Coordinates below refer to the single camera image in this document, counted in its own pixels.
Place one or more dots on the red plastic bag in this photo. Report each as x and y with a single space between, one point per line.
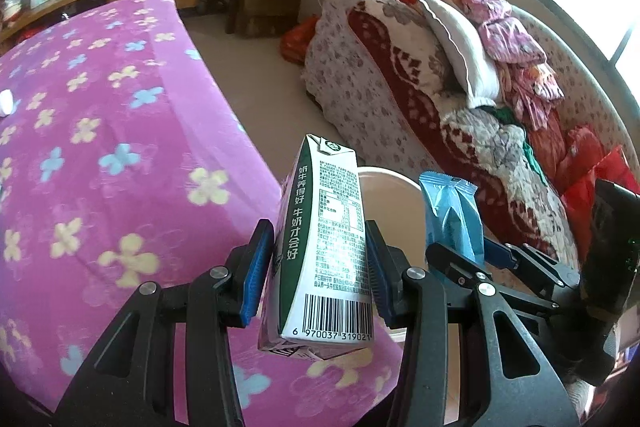
297 42

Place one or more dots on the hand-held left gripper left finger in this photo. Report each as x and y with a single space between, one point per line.
252 274

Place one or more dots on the blue snack packet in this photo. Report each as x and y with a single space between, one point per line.
450 217

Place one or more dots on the floral sofa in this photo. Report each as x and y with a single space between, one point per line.
350 72

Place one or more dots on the red white patterned quilt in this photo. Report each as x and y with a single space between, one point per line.
425 72

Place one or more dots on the white pillow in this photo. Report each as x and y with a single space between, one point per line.
465 47

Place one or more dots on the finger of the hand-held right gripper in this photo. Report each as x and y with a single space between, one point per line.
500 253
457 270

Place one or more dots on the red plastic bags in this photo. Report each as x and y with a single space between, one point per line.
590 177

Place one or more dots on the pink clothes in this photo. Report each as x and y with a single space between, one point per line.
505 32

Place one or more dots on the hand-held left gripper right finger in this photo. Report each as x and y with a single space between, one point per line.
378 274

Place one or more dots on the small white bottle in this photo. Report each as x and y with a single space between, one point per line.
5 103

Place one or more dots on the purple floral blanket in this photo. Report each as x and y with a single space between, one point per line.
125 157

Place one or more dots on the green white milk carton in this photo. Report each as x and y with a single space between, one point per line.
330 257

